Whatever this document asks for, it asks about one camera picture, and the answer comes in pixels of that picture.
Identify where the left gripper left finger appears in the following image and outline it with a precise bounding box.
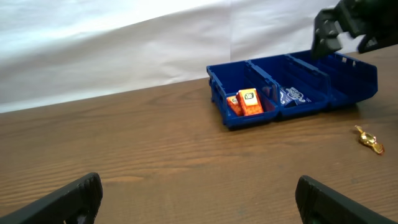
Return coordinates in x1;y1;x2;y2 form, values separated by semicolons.
0;172;103;224

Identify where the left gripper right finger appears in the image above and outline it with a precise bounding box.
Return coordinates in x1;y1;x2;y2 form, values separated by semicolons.
295;175;397;224

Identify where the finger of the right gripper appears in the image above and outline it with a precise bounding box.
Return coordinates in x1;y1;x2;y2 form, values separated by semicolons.
310;7;346;60
357;32;398;54

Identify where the blue candy pack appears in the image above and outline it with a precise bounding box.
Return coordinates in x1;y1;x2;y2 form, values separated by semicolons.
279;88;295;108
287;86;312;105

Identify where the gold candy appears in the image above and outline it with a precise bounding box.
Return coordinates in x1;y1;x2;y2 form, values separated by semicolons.
354;124;386;156

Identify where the orange candy box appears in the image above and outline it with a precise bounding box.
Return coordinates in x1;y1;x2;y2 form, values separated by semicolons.
226;95;244;117
236;88;264;117

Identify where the blue tray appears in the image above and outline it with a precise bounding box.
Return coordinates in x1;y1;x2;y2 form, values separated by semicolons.
206;49;379;131

